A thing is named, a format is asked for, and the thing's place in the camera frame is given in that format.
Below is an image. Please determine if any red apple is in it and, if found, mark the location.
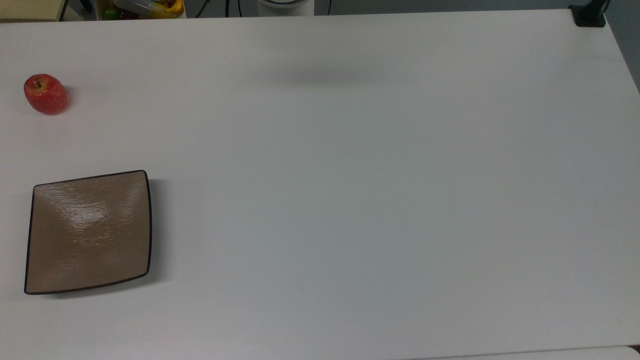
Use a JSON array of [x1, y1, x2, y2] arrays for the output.
[[23, 74, 68, 116]]

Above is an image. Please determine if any brown square ceramic plate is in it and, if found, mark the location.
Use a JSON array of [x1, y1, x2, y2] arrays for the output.
[[24, 170, 153, 296]]

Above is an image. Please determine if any yellow toy fruit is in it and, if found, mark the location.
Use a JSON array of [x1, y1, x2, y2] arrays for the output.
[[150, 0, 185, 19]]

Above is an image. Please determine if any clear plastic container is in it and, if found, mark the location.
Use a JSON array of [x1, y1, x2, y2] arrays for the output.
[[114, 0, 168, 15]]

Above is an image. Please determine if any beige box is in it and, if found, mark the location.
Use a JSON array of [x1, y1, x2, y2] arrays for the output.
[[0, 0, 69, 23]]

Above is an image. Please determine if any black table clamp mount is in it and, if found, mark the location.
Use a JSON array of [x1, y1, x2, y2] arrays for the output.
[[569, 0, 609, 28]]

